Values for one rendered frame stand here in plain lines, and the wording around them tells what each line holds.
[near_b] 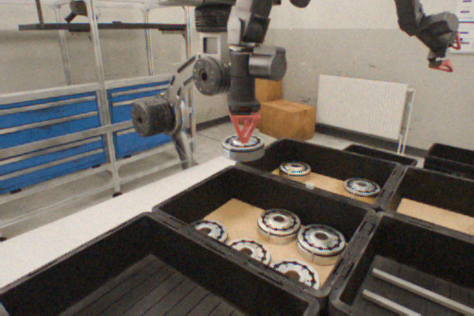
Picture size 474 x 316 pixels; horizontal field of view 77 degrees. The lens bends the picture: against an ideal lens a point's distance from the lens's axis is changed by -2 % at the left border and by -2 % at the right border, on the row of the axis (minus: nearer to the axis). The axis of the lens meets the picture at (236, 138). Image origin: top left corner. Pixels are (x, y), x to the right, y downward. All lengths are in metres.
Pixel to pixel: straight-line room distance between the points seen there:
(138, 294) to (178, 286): 0.07
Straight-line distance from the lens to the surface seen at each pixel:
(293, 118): 3.62
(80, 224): 1.15
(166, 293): 0.65
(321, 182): 1.04
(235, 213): 0.85
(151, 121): 1.49
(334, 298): 0.51
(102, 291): 0.69
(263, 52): 0.64
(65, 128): 2.43
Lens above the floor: 1.29
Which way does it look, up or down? 20 degrees down
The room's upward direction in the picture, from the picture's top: straight up
